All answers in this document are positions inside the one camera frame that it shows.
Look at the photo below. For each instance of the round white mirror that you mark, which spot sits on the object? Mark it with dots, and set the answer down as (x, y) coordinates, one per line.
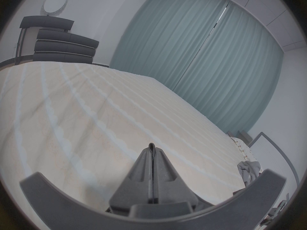
(55, 3)

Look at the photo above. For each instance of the grey bedside table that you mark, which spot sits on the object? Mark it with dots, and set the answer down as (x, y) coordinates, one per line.
(244, 135)

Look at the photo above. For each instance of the bed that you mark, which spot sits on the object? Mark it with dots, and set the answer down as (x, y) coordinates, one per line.
(96, 116)

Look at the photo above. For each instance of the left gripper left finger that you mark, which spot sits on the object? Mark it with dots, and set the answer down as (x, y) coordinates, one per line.
(134, 183)

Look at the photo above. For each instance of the grey garment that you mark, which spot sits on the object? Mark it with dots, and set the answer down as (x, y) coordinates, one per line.
(247, 169)

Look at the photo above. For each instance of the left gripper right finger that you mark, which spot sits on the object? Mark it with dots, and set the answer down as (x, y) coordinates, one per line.
(172, 183)

